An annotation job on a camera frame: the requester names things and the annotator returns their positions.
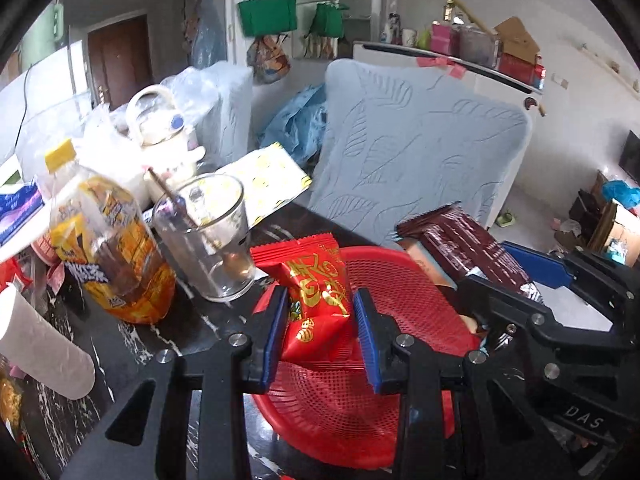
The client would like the white paper towel roll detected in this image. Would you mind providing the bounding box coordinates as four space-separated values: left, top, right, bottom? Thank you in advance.
0 285 97 401

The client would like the red gold snack packet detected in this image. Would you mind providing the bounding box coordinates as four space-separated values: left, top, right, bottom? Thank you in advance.
249 232 353 363

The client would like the black television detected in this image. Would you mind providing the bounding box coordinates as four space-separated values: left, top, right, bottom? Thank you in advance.
619 130 640 183

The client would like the wooden wall shelf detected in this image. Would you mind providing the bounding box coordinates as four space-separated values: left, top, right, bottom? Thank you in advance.
575 42 640 92

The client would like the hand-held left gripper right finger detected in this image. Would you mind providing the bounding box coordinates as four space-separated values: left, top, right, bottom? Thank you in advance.
352 287 583 480

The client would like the clear zip bag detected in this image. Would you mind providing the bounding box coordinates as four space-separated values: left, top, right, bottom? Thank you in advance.
82 105 136 161

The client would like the brown handled spoon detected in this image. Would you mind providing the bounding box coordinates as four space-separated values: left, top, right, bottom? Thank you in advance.
145 167 253 281

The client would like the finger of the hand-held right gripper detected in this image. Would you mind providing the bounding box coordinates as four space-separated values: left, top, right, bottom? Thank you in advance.
457 275 638 358
502 241 640 331

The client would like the pink white paper bowl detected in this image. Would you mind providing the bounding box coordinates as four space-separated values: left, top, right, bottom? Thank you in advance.
31 232 68 267

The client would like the large green tote bag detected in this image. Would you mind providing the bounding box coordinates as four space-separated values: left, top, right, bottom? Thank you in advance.
237 0 298 38

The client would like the steel pot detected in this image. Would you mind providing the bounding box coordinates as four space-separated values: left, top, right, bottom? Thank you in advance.
457 22 501 68

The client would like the pink box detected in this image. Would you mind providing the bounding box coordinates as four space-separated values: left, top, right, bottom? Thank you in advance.
431 22 453 53

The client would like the open cardboard box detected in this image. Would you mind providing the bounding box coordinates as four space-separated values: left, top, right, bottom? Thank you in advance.
494 16 542 63

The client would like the smiley print paper bag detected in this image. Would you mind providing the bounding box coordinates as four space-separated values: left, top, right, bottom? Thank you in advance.
215 142 313 228

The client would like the white cartoon kettle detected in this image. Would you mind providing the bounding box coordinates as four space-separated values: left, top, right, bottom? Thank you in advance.
125 84 207 186

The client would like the chair with leaf pattern cover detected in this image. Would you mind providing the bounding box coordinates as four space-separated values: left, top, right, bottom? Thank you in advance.
307 58 533 248
192 61 254 171

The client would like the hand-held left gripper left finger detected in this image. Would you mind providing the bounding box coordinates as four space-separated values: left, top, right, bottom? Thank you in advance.
60 285 291 480

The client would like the white cabinet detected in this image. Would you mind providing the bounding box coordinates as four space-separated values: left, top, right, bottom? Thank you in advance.
352 41 546 216

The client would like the red plastic packet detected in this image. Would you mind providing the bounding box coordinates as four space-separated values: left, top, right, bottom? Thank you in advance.
0 252 36 296

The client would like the clear plastic bag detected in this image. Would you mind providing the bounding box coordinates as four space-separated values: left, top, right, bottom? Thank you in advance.
160 65 226 128

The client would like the small green tote bag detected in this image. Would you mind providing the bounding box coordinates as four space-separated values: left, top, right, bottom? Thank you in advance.
297 1 348 38

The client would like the tall glass bottle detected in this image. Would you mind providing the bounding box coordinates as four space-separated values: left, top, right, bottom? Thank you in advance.
382 0 403 43

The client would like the red plastic mesh basket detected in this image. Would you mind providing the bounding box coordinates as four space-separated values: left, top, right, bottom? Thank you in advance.
250 246 483 471

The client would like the white refrigerator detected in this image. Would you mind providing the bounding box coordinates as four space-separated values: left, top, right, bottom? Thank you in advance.
0 42 93 161

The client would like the white green carton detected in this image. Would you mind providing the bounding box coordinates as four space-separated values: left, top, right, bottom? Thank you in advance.
0 155 24 187

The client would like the red box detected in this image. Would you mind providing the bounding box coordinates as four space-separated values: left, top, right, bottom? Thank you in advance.
497 52 543 86

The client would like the brown door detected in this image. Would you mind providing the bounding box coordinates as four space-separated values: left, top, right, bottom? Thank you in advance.
87 14 153 111

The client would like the cardboard box with clutter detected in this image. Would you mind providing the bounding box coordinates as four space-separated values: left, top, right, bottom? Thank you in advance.
587 200 640 266

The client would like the colourful printed hanging bag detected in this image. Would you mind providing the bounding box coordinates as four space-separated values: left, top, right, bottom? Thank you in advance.
246 34 292 86

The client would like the blue tissue pack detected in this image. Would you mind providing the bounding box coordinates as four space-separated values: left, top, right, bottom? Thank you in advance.
0 180 46 247

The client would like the clear glass cup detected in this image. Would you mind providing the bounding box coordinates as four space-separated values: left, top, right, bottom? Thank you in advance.
151 172 257 303

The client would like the bright blue plastic bag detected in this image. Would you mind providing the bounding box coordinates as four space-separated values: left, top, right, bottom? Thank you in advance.
601 180 640 208

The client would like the black cable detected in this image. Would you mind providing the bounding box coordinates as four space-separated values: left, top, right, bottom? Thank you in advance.
14 62 32 153

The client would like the dark brown snack packet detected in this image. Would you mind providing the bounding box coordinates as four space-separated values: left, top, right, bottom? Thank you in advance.
395 202 546 306

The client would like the beige snack packet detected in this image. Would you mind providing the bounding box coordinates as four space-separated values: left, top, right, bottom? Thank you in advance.
400 237 458 288

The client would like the pink ribbon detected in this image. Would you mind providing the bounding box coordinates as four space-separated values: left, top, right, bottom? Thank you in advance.
415 55 468 80

